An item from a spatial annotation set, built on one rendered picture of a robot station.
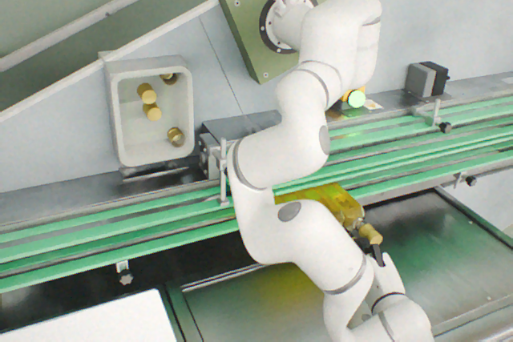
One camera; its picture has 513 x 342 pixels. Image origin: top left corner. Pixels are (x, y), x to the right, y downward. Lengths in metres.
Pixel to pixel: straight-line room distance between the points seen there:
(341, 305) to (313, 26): 0.42
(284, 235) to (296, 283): 0.51
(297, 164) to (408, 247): 0.78
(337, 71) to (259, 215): 0.26
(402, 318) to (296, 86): 0.40
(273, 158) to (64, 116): 0.61
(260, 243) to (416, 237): 0.80
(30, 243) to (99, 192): 0.18
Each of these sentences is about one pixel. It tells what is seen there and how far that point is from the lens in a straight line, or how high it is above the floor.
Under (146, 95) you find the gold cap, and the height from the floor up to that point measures 0.81.
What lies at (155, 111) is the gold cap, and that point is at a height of 0.81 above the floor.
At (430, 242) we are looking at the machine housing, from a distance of 1.43.
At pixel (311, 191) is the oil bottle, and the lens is 1.19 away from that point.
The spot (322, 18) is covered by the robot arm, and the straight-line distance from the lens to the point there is 0.77.
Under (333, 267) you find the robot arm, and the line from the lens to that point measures 0.68.
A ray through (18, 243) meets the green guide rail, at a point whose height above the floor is 0.93.
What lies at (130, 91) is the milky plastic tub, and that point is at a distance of 1.12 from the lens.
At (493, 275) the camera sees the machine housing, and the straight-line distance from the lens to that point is 1.39.
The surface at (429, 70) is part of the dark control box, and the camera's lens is 1.48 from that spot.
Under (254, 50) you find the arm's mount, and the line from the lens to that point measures 1.14.
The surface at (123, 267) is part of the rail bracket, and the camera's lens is 1.10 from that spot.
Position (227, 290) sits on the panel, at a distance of 1.14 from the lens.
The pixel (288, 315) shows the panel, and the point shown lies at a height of 1.17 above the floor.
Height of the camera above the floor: 1.79
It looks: 52 degrees down
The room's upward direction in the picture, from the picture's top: 137 degrees clockwise
